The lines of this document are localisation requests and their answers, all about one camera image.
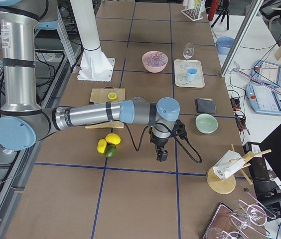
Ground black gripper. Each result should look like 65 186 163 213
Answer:
149 126 171 162

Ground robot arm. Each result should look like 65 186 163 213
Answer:
59 1 184 107

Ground light blue cup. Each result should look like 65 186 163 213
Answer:
186 67 198 82

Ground pile of clear ice cubes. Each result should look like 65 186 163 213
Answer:
145 52 168 67

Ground green avocado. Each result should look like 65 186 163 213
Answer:
104 144 117 158

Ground yellow lemon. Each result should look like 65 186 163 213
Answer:
105 133 121 145
97 139 108 154

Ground green bowl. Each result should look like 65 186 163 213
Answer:
195 114 218 134

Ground grey folded cloth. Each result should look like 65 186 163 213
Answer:
195 98 216 114

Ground wooden stand round base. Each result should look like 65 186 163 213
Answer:
206 143 272 195

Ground lemon half slice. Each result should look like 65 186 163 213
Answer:
108 92 117 101

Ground wooden cutting board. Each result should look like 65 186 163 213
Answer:
85 88 126 129

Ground cream bear tray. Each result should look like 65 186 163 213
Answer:
174 59 205 88

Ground pink bowl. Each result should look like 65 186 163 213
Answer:
142 51 168 73

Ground clear wine glass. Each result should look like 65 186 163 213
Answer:
181 43 194 70

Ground near blue teach pendant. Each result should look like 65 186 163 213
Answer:
246 83 281 116

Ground blue teach pendant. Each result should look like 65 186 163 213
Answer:
251 60 281 88
246 83 281 116

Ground blue bowl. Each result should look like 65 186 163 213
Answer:
216 36 235 55

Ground far blue teach pendant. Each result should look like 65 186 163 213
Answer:
251 60 281 88

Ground red fire extinguisher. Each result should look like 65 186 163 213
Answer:
208 0 219 21

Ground black tripod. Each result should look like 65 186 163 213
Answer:
211 0 230 30

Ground white wire cup rack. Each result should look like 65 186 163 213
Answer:
181 0 205 21

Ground aluminium frame post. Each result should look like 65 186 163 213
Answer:
220 0 264 78

